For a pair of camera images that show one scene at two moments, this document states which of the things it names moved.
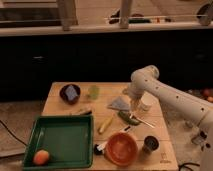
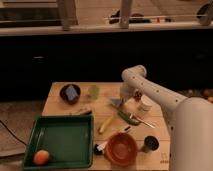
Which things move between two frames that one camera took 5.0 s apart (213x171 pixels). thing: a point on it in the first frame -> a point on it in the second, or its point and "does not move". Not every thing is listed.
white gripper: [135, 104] -> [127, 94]
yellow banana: [105, 124] does not move
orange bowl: [121, 148] does not move
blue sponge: [71, 93] does not move
